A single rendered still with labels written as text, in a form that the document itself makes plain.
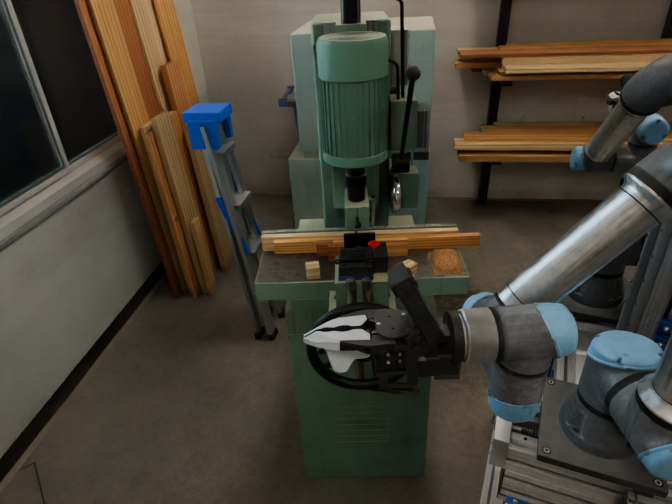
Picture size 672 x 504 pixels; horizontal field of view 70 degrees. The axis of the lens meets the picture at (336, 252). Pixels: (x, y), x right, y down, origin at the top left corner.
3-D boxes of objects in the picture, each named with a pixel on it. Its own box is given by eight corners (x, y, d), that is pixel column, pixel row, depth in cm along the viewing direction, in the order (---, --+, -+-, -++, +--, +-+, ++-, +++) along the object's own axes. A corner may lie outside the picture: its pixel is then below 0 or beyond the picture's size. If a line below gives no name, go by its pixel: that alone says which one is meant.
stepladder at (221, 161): (248, 341, 251) (175, 116, 191) (261, 311, 272) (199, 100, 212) (277, 341, 248) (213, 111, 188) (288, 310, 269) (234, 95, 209)
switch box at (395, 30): (387, 86, 149) (388, 30, 140) (385, 79, 157) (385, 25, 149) (407, 85, 149) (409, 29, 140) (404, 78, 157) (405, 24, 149)
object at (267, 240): (262, 251, 150) (260, 237, 147) (263, 248, 152) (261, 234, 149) (457, 244, 148) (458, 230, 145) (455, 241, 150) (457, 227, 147)
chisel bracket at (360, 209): (345, 234, 140) (344, 207, 135) (345, 212, 152) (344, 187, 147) (371, 233, 139) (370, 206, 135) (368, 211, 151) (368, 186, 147)
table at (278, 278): (250, 322, 130) (247, 304, 127) (265, 261, 156) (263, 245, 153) (477, 315, 128) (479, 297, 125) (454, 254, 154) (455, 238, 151)
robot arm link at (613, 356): (623, 369, 100) (642, 317, 93) (665, 422, 88) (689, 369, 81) (566, 373, 99) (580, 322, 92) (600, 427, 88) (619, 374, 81)
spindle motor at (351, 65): (322, 171, 126) (313, 43, 109) (324, 148, 141) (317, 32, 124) (390, 169, 125) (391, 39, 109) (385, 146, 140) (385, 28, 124)
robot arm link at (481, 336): (500, 325, 62) (480, 295, 69) (465, 328, 62) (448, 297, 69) (496, 373, 65) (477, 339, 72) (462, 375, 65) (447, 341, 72)
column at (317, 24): (324, 248, 169) (308, 22, 131) (326, 218, 188) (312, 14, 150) (388, 246, 168) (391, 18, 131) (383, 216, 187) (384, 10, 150)
